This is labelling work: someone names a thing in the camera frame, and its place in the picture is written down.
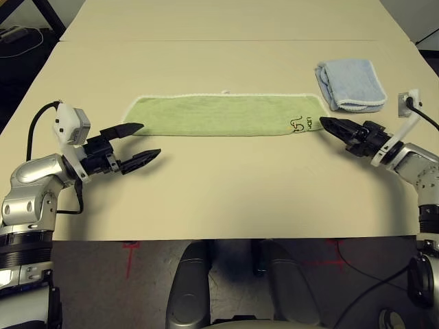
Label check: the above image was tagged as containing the wooden side table black frame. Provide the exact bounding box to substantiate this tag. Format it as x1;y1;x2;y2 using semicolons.
32;0;68;40

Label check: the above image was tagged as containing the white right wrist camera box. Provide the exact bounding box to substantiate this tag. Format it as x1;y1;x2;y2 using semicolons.
372;88;422;167

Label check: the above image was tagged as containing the green towel with white trim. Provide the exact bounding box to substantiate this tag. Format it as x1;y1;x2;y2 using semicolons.
122;89;325;137

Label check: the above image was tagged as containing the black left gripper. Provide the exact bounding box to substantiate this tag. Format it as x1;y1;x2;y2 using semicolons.
80;122;162;175

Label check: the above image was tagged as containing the grey round disc object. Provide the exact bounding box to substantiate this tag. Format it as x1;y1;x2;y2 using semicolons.
379;308;409;329

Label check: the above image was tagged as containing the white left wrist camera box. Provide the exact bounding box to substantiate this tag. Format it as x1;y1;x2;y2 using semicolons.
51;99;92;181

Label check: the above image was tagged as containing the black metal frame rack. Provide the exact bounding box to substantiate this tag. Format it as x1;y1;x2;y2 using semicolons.
413;27;439;75

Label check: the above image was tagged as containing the thin black floor cable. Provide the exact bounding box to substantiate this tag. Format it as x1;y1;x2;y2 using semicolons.
337;239;411;285

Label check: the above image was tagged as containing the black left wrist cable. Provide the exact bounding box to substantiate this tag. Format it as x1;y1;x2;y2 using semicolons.
26;101;85;215

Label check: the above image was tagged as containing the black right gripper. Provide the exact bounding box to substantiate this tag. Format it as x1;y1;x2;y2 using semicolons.
318;117;394;158

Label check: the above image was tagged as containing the grey power adapter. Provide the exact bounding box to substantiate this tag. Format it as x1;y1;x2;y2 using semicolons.
0;25;27;44

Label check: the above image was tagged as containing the folded light blue towel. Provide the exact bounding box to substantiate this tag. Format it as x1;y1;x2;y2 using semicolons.
314;58;388;113

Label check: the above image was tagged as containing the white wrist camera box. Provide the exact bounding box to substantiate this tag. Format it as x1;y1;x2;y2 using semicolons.
51;99;92;181
372;88;422;167

